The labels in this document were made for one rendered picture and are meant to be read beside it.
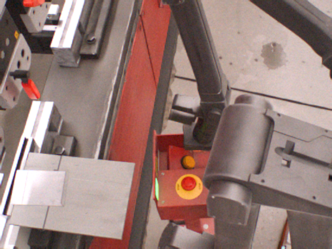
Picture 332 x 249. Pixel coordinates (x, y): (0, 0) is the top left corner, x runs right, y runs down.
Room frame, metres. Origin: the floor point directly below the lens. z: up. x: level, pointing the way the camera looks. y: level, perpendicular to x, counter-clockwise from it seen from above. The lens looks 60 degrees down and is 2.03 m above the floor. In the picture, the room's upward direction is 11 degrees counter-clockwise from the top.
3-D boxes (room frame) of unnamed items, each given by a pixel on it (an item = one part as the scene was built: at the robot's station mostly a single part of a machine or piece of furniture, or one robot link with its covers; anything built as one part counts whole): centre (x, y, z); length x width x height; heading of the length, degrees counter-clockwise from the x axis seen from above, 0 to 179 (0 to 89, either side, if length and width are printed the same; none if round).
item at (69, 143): (0.51, 0.32, 0.89); 0.30 x 0.05 x 0.03; 162
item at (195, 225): (0.54, -0.02, 0.39); 0.05 x 0.05 x 0.54; 81
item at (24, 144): (0.52, 0.38, 0.99); 0.20 x 0.03 x 0.03; 162
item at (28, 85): (0.62, 0.28, 1.20); 0.04 x 0.02 x 0.10; 72
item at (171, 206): (0.54, -0.02, 0.75); 0.20 x 0.16 x 0.18; 171
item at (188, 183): (0.50, -0.02, 0.79); 0.04 x 0.04 x 0.04
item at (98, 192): (0.45, 0.25, 1.00); 0.26 x 0.18 x 0.01; 72
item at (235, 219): (0.19, -0.06, 1.40); 0.11 x 0.06 x 0.43; 153
